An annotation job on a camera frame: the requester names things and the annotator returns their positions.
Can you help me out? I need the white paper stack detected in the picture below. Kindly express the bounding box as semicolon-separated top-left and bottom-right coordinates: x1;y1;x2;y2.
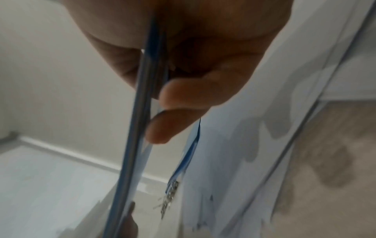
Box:
117;102;162;233

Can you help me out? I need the person's right hand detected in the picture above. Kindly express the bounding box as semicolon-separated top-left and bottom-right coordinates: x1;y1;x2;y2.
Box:
63;0;295;144

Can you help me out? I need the pile of white paper sheets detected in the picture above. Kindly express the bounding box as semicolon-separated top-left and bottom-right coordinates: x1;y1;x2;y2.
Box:
176;0;376;238

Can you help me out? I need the person's left hand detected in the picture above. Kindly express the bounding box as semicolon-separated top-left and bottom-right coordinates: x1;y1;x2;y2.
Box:
116;200;139;238

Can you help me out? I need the blue folder with inner slot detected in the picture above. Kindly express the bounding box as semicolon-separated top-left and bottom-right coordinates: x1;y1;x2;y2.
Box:
102;18;172;238

